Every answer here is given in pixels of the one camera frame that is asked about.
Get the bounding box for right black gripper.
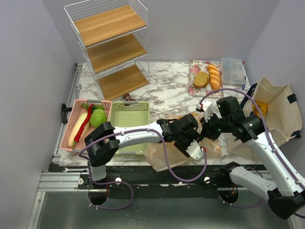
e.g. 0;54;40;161
200;110;232;140

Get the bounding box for orange plastic grocery bag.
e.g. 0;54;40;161
143;113;222;172

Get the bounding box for orange baguette bread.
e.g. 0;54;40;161
207;64;221;90

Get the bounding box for green vegetable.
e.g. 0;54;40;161
90;109;107;128

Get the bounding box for red chili pepper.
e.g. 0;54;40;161
72;104;94;148

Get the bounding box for white daikon radish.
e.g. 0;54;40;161
67;102;105;147

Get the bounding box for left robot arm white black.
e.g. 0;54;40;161
84;114;206;188

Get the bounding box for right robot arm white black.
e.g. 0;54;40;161
196;96;305;219

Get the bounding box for brown bread slices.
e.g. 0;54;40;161
193;72;209;89

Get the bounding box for yellow snack package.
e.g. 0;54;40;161
252;102;268;117

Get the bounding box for clear plastic compartment box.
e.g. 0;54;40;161
221;58;245;87

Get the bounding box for green plastic basket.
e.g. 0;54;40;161
110;101;150;156

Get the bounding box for beige canvas tote bag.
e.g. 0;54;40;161
227;77;302;162

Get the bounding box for brown small bottle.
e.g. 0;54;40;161
123;93;136;102

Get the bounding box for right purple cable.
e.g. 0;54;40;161
199;88;305;219

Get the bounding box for black metal base rail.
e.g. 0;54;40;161
47;163;270;200

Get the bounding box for white wire wooden shelf rack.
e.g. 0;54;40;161
64;0;149;100

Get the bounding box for black clamp handle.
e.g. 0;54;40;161
61;104;72;124

